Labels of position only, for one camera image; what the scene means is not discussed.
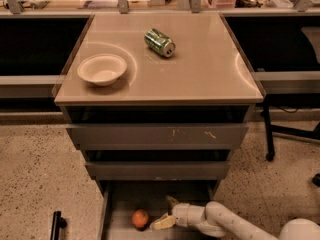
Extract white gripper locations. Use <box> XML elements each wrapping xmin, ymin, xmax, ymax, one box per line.
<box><xmin>150</xmin><ymin>195</ymin><xmax>190</xmax><ymax>230</ymax></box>

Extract orange fruit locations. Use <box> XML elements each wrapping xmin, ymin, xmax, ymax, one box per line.
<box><xmin>132</xmin><ymin>209</ymin><xmax>149</xmax><ymax>229</ymax></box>

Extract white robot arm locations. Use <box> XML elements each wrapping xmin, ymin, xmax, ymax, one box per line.
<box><xmin>150</xmin><ymin>196</ymin><xmax>320</xmax><ymax>240</ymax></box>

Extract grey bottom drawer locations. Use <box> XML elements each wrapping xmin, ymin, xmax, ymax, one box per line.
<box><xmin>97</xmin><ymin>181</ymin><xmax>218</xmax><ymax>240</ymax></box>

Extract grey drawer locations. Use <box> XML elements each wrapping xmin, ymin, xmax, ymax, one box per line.
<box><xmin>85</xmin><ymin>161</ymin><xmax>229</xmax><ymax>181</ymax></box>
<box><xmin>97</xmin><ymin>181</ymin><xmax>218</xmax><ymax>240</ymax></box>
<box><xmin>67</xmin><ymin>123</ymin><xmax>248</xmax><ymax>150</ymax></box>

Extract grey middle drawer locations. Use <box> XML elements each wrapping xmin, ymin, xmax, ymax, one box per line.
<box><xmin>85</xmin><ymin>161</ymin><xmax>229</xmax><ymax>181</ymax></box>

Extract grey drawer cabinet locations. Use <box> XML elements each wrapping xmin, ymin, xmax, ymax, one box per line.
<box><xmin>53</xmin><ymin>11</ymin><xmax>266</xmax><ymax>195</ymax></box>

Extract grey top drawer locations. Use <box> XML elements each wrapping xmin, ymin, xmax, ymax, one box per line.
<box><xmin>67</xmin><ymin>123</ymin><xmax>248</xmax><ymax>150</ymax></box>

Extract black table leg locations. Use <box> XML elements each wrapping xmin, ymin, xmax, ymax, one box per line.
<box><xmin>262</xmin><ymin>102</ymin><xmax>275</xmax><ymax>162</ymax></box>

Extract black chair caster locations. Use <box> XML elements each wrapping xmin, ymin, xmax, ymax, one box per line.
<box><xmin>312</xmin><ymin>174</ymin><xmax>320</xmax><ymax>187</ymax></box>

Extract white paper bowl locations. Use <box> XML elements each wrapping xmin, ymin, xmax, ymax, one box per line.
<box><xmin>77</xmin><ymin>54</ymin><xmax>127</xmax><ymax>86</ymax></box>

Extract green soda can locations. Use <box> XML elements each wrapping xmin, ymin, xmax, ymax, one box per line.
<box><xmin>144</xmin><ymin>28</ymin><xmax>176</xmax><ymax>58</ymax></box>

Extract black post on floor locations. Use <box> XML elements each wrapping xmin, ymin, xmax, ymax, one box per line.
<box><xmin>50</xmin><ymin>211</ymin><xmax>67</xmax><ymax>240</ymax></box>

